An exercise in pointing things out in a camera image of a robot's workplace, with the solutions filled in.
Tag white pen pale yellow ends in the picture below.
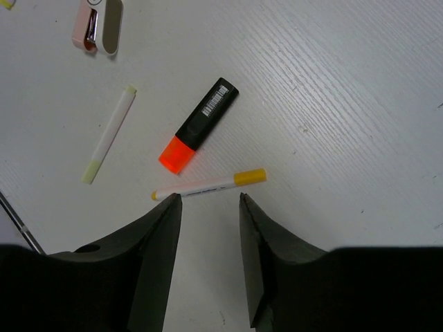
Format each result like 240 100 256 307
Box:
82 85 137 185

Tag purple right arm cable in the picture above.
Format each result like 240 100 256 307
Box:
0 190 47 256

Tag orange black highlighter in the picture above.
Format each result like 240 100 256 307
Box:
159 77 239 174

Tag white pen bright yellow cap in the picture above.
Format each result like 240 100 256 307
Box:
0 0 16 10

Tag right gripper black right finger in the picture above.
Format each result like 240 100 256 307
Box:
239 194 332 331

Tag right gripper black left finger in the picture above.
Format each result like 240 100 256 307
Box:
52 194 182 331

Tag white pen orange-yellow cap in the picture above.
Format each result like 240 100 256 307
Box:
151 168 267 201

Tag pink white mini stapler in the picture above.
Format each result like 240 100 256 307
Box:
71 0 124 57

